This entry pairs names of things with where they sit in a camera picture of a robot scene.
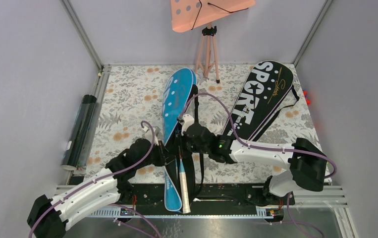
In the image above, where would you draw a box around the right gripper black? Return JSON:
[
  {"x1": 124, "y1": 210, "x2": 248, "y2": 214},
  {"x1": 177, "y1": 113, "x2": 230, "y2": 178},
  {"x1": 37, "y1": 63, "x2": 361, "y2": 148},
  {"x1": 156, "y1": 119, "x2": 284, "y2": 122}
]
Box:
[{"x1": 169, "y1": 129, "x2": 210, "y2": 159}]

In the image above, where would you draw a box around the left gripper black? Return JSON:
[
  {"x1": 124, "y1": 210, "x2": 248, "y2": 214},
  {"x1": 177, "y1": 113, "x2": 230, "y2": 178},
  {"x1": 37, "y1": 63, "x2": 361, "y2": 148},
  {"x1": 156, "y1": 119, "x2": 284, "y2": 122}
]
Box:
[{"x1": 136, "y1": 140, "x2": 176, "y2": 169}]

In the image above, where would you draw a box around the blue racket bag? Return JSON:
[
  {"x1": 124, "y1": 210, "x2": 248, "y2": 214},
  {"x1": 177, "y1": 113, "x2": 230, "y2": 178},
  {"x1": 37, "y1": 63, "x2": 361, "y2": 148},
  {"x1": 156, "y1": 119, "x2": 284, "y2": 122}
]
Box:
[{"x1": 162, "y1": 67, "x2": 197, "y2": 214}]

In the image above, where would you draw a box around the blue racket white grip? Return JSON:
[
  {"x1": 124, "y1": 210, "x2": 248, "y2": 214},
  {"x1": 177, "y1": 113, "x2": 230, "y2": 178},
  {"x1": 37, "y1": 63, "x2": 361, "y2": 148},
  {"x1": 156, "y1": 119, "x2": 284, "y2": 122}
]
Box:
[{"x1": 179, "y1": 158, "x2": 191, "y2": 214}]

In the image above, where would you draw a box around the black shuttlecock tube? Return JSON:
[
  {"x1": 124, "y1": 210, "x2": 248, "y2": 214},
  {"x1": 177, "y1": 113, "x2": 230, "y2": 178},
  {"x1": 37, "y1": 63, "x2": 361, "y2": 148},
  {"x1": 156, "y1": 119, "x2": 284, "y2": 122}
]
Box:
[{"x1": 60, "y1": 94, "x2": 97, "y2": 171}]

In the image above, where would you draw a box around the black sport racket bag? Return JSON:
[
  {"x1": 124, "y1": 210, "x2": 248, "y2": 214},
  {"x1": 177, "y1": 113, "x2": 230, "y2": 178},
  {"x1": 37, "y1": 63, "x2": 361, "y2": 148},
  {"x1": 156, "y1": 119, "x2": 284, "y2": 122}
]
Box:
[{"x1": 222, "y1": 60, "x2": 299, "y2": 141}]

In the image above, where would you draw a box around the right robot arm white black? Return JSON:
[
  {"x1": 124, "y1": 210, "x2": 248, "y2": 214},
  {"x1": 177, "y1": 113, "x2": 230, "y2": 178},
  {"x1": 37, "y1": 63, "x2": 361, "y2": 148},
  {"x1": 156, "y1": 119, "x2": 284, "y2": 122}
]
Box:
[{"x1": 181, "y1": 123, "x2": 326, "y2": 204}]

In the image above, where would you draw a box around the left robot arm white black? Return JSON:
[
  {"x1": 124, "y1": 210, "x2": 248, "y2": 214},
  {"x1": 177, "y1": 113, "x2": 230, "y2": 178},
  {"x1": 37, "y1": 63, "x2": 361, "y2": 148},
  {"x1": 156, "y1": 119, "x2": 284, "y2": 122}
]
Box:
[{"x1": 27, "y1": 139, "x2": 184, "y2": 238}]

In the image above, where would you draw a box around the floral table mat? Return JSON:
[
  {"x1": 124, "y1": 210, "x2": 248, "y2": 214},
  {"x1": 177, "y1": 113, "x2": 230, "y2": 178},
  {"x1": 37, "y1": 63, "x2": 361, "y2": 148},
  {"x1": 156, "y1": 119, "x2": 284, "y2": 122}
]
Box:
[{"x1": 85, "y1": 64, "x2": 320, "y2": 183}]

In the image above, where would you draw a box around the pink music stand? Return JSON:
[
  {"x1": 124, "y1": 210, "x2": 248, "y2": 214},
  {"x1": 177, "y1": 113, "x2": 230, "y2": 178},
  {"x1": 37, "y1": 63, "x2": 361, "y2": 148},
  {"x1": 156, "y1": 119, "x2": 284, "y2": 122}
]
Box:
[{"x1": 170, "y1": 0, "x2": 256, "y2": 83}]

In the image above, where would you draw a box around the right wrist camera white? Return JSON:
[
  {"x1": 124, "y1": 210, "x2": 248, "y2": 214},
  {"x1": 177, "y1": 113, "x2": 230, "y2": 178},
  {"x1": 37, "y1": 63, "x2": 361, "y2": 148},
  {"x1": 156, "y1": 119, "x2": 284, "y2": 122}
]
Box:
[{"x1": 177, "y1": 114, "x2": 195, "y2": 135}]

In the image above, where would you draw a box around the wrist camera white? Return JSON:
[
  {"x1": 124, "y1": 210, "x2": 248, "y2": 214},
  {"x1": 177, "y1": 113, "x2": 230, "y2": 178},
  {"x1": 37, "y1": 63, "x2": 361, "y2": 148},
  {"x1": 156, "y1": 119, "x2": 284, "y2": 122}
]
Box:
[
  {"x1": 177, "y1": 114, "x2": 195, "y2": 135},
  {"x1": 142, "y1": 126, "x2": 161, "y2": 145}
]

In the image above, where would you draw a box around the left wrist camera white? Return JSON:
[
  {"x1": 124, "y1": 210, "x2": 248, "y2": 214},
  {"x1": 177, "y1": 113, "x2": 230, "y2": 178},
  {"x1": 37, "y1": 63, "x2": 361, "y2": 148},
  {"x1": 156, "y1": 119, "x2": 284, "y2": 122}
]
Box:
[{"x1": 142, "y1": 126, "x2": 161, "y2": 145}]

